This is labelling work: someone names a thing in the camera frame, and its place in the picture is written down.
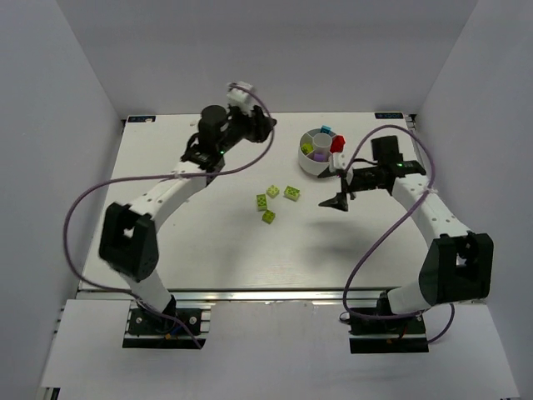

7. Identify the purple butterfly lego brick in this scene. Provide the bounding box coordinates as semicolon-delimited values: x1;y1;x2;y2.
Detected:
313;152;328;163

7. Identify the lime curved lego brick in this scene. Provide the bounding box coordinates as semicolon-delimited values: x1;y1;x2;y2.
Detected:
301;143;313;155

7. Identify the red lego brick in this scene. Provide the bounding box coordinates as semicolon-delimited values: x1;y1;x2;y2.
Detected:
330;135;346;153

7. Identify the light green lego brick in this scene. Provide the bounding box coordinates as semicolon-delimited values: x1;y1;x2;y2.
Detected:
283;186;301;202

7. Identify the teal long lego brick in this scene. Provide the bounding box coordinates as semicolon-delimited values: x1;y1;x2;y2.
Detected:
320;125;331;135

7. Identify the light green lego small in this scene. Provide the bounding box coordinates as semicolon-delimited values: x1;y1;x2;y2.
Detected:
266;185;280;198

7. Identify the light green lego long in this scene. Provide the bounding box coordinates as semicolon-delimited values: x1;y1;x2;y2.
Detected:
256;193;268;212

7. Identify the lime lego small square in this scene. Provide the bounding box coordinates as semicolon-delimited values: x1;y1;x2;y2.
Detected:
262;210;276;224

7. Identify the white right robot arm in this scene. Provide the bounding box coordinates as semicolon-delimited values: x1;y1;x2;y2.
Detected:
320;136;494;320

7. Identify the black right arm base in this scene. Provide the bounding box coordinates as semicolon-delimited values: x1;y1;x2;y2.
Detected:
339;311;429;355

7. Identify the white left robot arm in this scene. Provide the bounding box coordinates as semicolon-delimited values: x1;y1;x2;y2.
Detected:
98;105;277;317

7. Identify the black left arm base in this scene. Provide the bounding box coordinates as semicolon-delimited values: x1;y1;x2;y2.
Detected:
122;302;211;350

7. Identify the white round divided container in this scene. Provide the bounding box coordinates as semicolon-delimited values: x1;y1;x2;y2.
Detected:
297;126;346;177

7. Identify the blue table label right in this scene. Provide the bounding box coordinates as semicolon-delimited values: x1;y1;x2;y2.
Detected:
374;112;404;120

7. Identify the blue table label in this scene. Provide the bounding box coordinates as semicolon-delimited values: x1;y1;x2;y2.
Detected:
374;112;404;120
127;115;156;123

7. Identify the blue table label left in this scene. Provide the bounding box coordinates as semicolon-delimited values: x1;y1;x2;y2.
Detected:
127;115;156;123

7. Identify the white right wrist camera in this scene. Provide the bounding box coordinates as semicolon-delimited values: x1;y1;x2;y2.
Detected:
329;152;346;172

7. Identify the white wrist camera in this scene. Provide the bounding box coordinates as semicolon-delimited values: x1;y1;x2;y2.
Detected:
227;81;256;116
329;152;346;172

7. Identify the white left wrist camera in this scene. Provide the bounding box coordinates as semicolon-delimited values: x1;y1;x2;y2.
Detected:
227;81;256;116

